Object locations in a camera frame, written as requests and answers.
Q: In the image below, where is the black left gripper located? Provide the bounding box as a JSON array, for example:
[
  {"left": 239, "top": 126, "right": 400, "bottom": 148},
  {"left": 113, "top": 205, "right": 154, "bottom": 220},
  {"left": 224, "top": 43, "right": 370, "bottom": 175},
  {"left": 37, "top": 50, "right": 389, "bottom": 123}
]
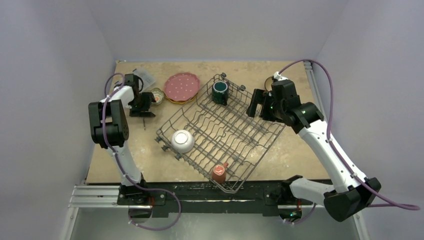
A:
[{"left": 129, "top": 93, "right": 156, "bottom": 117}]

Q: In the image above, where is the dark green mug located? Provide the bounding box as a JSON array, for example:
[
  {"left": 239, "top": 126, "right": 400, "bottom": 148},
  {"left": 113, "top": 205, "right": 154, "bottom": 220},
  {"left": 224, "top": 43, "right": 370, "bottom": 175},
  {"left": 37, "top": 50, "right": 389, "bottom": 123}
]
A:
[{"left": 211, "top": 81, "right": 229, "bottom": 106}]

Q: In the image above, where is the white ceramic bowl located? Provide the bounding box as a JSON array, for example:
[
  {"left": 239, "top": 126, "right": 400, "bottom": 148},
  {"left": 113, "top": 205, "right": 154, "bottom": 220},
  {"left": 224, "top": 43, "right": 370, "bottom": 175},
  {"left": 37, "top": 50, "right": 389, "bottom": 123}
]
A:
[{"left": 171, "top": 129, "right": 195, "bottom": 154}]

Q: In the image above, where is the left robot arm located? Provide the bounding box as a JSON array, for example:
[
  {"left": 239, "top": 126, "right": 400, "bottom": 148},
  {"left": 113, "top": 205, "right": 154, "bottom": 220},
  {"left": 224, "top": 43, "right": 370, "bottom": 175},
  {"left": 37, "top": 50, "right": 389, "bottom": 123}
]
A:
[{"left": 88, "top": 73, "right": 156, "bottom": 205}]

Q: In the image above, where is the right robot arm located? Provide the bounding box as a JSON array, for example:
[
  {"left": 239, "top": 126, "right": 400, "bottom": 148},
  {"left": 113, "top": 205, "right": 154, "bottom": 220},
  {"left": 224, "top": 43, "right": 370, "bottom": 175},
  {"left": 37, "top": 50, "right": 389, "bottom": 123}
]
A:
[{"left": 246, "top": 78, "right": 382, "bottom": 222}]

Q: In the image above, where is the brown ceramic bowl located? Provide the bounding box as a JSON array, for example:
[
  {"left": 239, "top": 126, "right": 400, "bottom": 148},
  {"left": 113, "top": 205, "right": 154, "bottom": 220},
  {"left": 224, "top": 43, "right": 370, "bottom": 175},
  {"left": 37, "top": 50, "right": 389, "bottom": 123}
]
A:
[{"left": 264, "top": 76, "right": 274, "bottom": 92}]

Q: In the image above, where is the clear plastic screw box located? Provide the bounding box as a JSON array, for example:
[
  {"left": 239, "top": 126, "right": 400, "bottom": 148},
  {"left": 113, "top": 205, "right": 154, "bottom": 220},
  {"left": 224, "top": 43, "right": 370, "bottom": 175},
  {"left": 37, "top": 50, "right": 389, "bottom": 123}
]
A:
[{"left": 132, "top": 67, "right": 156, "bottom": 93}]

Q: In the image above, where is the yellow plate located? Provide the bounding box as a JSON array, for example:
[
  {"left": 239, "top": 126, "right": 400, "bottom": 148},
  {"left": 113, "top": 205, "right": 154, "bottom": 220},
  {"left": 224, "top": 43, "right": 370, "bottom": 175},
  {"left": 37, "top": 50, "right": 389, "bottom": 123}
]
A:
[{"left": 164, "top": 93, "right": 198, "bottom": 105}]

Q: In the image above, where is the pink dotted plate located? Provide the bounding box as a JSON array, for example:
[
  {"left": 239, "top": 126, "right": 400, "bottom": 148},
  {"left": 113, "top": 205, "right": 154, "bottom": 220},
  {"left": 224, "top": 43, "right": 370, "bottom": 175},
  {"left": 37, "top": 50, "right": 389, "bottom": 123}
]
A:
[{"left": 163, "top": 72, "right": 201, "bottom": 101}]

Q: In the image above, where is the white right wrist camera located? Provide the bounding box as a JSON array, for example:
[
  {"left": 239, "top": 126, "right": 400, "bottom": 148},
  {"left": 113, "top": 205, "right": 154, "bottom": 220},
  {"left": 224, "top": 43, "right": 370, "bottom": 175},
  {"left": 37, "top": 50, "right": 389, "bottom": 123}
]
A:
[{"left": 272, "top": 71, "right": 289, "bottom": 83}]

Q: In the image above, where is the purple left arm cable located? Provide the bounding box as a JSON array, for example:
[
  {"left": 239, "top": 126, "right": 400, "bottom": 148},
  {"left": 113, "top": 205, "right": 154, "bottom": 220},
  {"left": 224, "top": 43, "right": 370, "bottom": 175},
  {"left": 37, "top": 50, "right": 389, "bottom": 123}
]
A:
[{"left": 100, "top": 72, "right": 182, "bottom": 232}]

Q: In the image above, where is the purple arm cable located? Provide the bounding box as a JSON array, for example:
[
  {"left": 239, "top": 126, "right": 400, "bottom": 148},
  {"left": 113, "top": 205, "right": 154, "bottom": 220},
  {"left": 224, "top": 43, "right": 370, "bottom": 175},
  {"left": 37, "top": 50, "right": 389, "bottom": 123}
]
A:
[
  {"left": 100, "top": 72, "right": 182, "bottom": 232},
  {"left": 276, "top": 59, "right": 421, "bottom": 212}
]

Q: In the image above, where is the grey wire dish rack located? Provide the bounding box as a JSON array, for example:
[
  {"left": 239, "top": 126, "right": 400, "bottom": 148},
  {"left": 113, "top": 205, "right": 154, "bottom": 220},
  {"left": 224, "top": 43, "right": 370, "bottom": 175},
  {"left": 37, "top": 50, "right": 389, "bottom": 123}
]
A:
[{"left": 155, "top": 73, "right": 286, "bottom": 194}]

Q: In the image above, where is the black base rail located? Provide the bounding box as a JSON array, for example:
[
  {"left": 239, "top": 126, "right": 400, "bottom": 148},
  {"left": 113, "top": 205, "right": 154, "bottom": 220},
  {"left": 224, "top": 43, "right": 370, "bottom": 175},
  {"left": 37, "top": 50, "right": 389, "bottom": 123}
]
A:
[{"left": 117, "top": 180, "right": 312, "bottom": 218}]

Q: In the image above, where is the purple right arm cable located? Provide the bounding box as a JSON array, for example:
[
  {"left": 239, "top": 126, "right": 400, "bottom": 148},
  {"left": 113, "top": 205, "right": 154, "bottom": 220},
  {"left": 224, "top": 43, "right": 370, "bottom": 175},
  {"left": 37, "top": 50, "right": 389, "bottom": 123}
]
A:
[{"left": 276, "top": 59, "right": 421, "bottom": 212}]

